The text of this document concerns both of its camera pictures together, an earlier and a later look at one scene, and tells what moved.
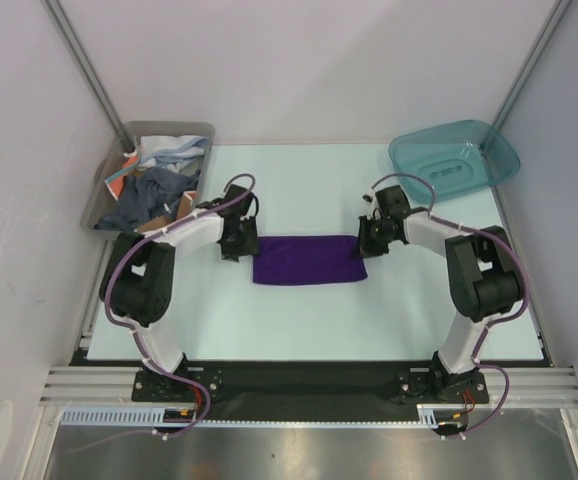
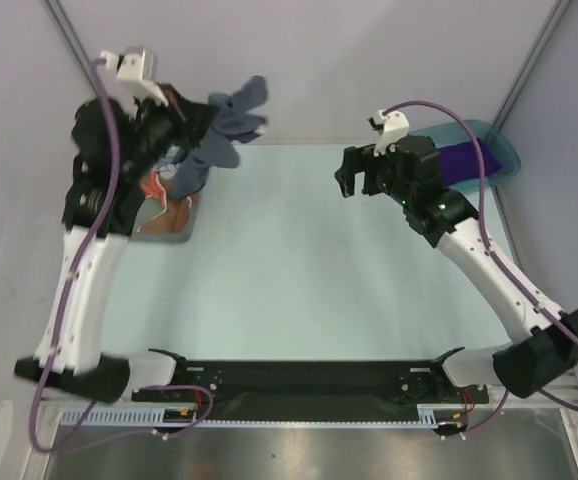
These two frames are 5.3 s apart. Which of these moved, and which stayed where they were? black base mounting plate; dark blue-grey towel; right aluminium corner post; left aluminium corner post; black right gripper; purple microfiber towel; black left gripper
Moved: dark blue-grey towel; purple microfiber towel; black left gripper; black right gripper
Stayed: right aluminium corner post; black base mounting plate; left aluminium corner post
